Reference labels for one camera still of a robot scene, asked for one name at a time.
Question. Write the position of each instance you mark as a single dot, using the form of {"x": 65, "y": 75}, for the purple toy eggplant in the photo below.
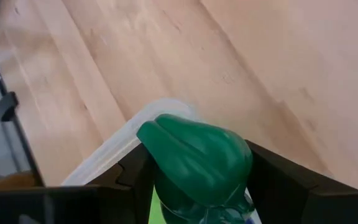
{"x": 250, "y": 221}

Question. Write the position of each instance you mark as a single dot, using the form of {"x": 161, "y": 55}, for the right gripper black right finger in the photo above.
{"x": 275, "y": 180}

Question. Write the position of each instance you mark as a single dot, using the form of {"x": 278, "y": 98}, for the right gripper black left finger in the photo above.
{"x": 138, "y": 168}

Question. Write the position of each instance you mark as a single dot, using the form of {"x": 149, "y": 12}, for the clear plastic tupperware container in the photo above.
{"x": 120, "y": 146}

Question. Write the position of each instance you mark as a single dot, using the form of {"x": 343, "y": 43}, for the light green toy lime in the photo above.
{"x": 154, "y": 211}

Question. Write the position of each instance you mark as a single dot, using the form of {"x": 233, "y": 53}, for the dark green toy bell pepper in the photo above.
{"x": 197, "y": 161}

